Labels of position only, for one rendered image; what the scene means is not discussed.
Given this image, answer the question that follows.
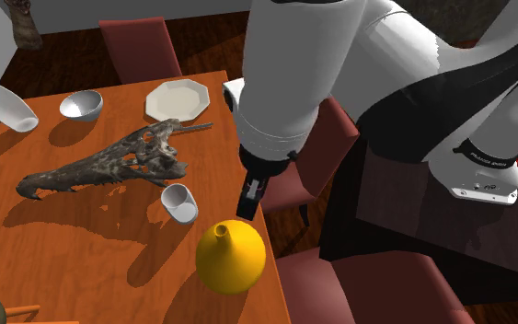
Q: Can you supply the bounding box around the white octagonal plate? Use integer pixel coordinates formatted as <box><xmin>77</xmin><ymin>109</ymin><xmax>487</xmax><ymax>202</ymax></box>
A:
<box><xmin>144</xmin><ymin>78</ymin><xmax>211</xmax><ymax>123</ymax></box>

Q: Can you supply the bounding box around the brown rough trunk figure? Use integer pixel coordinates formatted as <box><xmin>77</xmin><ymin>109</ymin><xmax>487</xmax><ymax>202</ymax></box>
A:
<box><xmin>8</xmin><ymin>0</ymin><xmax>44</xmax><ymax>51</ymax></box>

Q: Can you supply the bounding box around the dark grey animal skull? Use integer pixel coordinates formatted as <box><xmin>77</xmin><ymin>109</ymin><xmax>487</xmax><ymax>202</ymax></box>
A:
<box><xmin>15</xmin><ymin>118</ymin><xmax>215</xmax><ymax>202</ymax></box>

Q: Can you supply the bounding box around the yellow round vase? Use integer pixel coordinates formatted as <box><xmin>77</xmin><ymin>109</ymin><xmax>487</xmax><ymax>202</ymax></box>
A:
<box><xmin>194</xmin><ymin>218</ymin><xmax>268</xmax><ymax>296</ymax></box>

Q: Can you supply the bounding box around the dark red chair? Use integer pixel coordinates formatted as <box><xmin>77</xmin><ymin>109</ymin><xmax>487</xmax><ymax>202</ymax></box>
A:
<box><xmin>259</xmin><ymin>96</ymin><xmax>361</xmax><ymax>228</ymax></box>
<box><xmin>274</xmin><ymin>249</ymin><xmax>478</xmax><ymax>324</ymax></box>
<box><xmin>98</xmin><ymin>16</ymin><xmax>184</xmax><ymax>86</ymax></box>

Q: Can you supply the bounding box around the orange wooden table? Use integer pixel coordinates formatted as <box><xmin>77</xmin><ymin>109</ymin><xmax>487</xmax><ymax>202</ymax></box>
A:
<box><xmin>0</xmin><ymin>69</ymin><xmax>293</xmax><ymax>324</ymax></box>

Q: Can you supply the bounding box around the white bottle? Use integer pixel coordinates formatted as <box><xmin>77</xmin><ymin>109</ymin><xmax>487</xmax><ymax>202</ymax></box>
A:
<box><xmin>0</xmin><ymin>67</ymin><xmax>40</xmax><ymax>133</ymax></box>

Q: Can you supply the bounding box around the white cup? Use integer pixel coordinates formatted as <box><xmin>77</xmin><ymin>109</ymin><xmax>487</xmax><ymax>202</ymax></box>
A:
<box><xmin>159</xmin><ymin>182</ymin><xmax>200</xmax><ymax>226</ymax></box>

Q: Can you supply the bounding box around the white bowl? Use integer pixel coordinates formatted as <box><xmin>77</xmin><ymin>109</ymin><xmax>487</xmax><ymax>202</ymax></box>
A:
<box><xmin>58</xmin><ymin>89</ymin><xmax>105</xmax><ymax>123</ymax></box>

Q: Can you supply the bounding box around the dark robot stand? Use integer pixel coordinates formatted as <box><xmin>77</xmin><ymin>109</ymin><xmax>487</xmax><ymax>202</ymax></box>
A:
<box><xmin>318</xmin><ymin>133</ymin><xmax>518</xmax><ymax>307</ymax></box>

